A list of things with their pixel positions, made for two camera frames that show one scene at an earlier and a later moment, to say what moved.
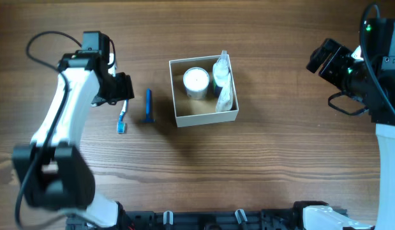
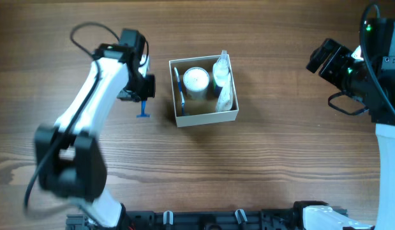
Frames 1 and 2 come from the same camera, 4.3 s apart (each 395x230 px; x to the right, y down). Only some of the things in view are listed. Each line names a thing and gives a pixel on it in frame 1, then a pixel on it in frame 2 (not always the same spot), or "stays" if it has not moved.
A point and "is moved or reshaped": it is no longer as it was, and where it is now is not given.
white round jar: (196, 80) stays
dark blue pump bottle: (221, 71) stays
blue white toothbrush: (122, 126) → (181, 92)
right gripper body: (327, 64) stays
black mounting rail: (198, 220) stays
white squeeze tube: (224, 101) stays
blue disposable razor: (148, 119) is moved or reshaped
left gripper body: (121, 87) → (141, 96)
